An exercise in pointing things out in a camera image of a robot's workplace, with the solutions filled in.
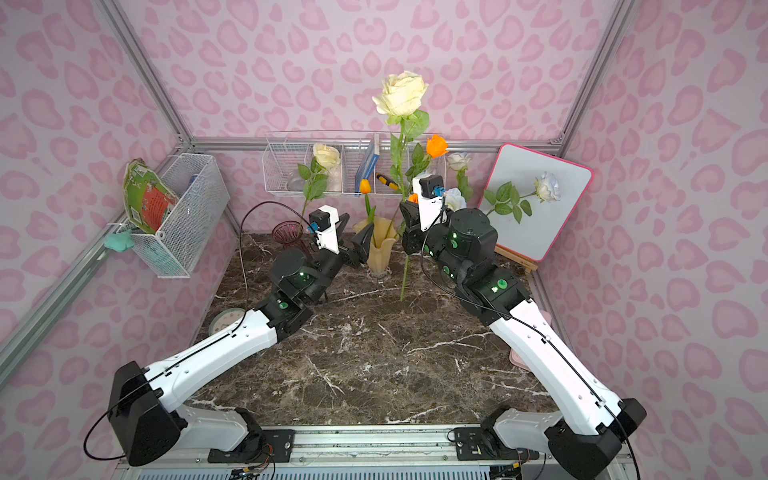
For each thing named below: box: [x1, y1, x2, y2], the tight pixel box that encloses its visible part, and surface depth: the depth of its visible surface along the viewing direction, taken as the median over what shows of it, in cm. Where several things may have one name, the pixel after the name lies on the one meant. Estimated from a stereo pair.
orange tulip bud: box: [359, 179, 378, 248], surface depth 92 cm
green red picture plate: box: [123, 158, 179, 234], surface depth 75 cm
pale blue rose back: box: [484, 171, 561, 224], surface depth 80 cm
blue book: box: [354, 134, 380, 196], surface depth 90 cm
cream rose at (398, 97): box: [374, 72, 431, 302], surface depth 47 cm
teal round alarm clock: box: [208, 307, 247, 335], surface depth 96 cm
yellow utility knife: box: [376, 173, 401, 190], surface depth 100 cm
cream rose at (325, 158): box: [298, 143, 341, 222], surface depth 88 cm
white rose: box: [447, 152, 473, 202], surface depth 88 cm
